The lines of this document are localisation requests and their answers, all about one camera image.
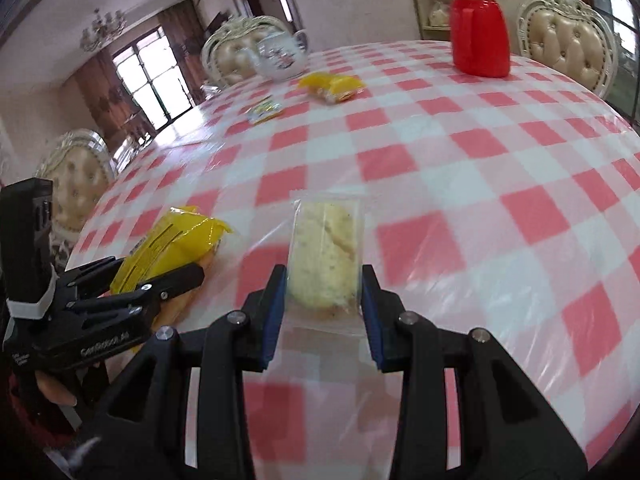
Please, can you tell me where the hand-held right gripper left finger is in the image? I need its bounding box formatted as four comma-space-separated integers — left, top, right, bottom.
75, 262, 288, 480

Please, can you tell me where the red thermos jug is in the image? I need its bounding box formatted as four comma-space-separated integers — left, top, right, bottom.
448, 0, 512, 79

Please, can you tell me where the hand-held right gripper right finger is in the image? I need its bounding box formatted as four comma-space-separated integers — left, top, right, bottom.
361, 263, 588, 480

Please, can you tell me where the person's left hand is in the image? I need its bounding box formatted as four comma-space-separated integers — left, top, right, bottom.
35, 367, 81, 407

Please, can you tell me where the balcony glass door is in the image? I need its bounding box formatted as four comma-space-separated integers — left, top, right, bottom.
111, 42, 195, 133

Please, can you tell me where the large yellow snack packet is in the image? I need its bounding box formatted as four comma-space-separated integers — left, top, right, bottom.
109, 205, 235, 333

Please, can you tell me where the small yellow snack packet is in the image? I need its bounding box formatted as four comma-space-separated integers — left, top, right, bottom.
298, 72, 365, 106

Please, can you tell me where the white floral teapot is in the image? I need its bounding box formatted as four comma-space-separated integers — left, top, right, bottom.
248, 29, 311, 82

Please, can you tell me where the pale cake clear packet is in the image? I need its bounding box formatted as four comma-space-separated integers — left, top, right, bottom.
285, 192, 368, 333

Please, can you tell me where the wooden wall shelf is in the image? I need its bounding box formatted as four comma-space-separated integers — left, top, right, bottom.
405, 0, 488, 41

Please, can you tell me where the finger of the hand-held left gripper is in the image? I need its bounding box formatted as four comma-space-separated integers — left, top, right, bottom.
60, 256, 126, 293
69, 262, 206, 318

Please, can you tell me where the ceiling chandelier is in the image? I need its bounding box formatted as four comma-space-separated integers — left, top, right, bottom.
79, 7, 127, 53

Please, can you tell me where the side window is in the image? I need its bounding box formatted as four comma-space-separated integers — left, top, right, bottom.
590, 0, 640, 111

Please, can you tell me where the cream tufted dining chair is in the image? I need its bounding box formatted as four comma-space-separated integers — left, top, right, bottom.
32, 129, 118, 241
200, 15, 296, 88
516, 0, 621, 103

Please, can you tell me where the brown curtain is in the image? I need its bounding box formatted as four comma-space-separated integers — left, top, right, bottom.
157, 0, 211, 106

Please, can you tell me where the small yellow green packet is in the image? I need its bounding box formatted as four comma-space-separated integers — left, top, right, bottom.
246, 95, 286, 125

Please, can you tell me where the red white checked tablecloth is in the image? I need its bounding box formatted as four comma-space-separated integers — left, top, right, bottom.
65, 37, 640, 480

